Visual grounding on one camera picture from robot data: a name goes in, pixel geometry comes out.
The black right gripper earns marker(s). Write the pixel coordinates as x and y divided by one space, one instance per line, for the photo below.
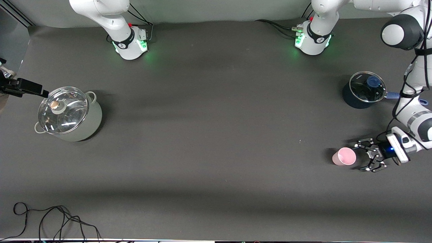
27 87

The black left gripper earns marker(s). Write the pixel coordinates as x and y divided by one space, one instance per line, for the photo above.
383 152

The pink plastic cup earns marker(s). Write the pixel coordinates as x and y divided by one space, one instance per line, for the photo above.
346 157

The beige rounded object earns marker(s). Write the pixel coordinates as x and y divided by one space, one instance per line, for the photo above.
7 72

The glass pot lid beige knob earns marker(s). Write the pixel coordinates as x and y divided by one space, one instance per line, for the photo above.
69 116

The dark blue saucepan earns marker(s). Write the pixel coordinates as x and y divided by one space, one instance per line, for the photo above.
351 99

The glass saucepan lid blue knob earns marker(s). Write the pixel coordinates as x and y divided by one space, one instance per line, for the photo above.
364 89

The grey-green cooking pot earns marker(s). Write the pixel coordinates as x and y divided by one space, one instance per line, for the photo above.
91 122

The dark grey table cover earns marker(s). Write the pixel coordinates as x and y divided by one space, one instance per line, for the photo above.
216 189

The black aluminium frame rail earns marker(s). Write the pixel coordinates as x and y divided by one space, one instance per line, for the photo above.
17 16

